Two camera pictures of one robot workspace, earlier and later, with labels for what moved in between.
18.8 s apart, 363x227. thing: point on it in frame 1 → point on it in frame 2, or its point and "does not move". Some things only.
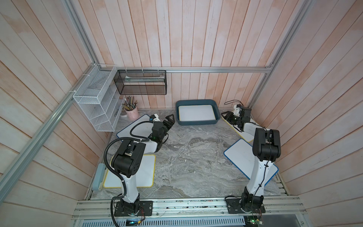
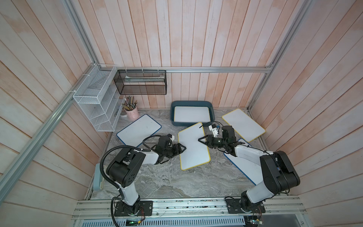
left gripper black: (165, 122) → (181, 152)
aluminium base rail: (275, 208) does not move
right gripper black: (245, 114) → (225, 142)
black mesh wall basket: (141, 82) does not move
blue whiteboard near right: (241, 153) does not move
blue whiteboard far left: (144, 130) does not move
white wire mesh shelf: (99, 99) does not move
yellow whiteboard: (144, 178) → (196, 153)
